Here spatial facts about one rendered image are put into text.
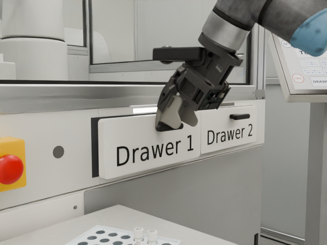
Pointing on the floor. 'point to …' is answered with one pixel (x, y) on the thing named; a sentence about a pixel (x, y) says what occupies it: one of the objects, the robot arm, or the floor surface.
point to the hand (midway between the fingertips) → (163, 122)
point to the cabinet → (165, 199)
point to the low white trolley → (118, 222)
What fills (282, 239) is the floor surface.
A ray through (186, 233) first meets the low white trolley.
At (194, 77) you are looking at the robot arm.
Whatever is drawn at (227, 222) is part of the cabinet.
